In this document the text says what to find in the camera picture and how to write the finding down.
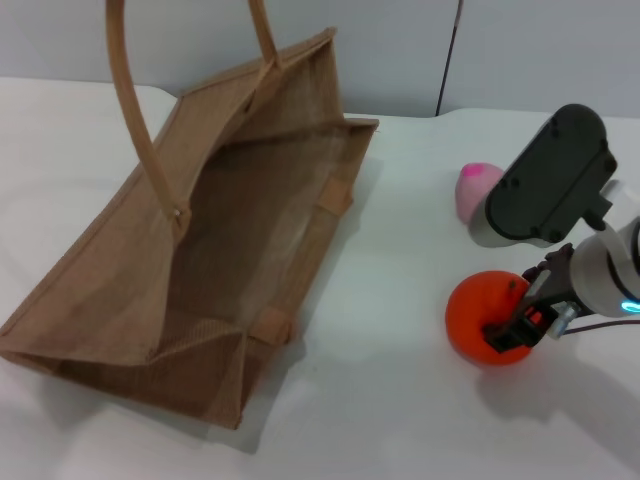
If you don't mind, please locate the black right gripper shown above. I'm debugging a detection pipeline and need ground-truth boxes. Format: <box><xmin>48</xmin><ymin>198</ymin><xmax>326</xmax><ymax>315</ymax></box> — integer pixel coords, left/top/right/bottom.
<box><xmin>482</xmin><ymin>243</ymin><xmax>584</xmax><ymax>354</ymax></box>

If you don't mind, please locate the orange fruit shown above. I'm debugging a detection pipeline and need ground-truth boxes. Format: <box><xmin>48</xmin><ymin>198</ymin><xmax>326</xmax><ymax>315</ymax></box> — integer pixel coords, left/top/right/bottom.
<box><xmin>446</xmin><ymin>269</ymin><xmax>539</xmax><ymax>369</ymax></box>

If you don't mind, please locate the pink peach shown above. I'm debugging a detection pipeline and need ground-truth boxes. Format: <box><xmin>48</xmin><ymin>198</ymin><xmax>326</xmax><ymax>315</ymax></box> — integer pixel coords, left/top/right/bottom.
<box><xmin>454</xmin><ymin>162</ymin><xmax>505</xmax><ymax>224</ymax></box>

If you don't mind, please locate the brown jute handbag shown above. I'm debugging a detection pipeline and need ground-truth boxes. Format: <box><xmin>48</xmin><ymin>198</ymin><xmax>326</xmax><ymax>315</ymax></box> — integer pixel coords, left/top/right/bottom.
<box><xmin>0</xmin><ymin>0</ymin><xmax>381</xmax><ymax>432</ymax></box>

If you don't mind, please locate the right arm cable plug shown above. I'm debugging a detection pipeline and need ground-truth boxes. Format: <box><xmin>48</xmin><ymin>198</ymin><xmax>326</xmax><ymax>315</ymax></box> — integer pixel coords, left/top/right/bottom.
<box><xmin>547</xmin><ymin>302</ymin><xmax>640</xmax><ymax>342</ymax></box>

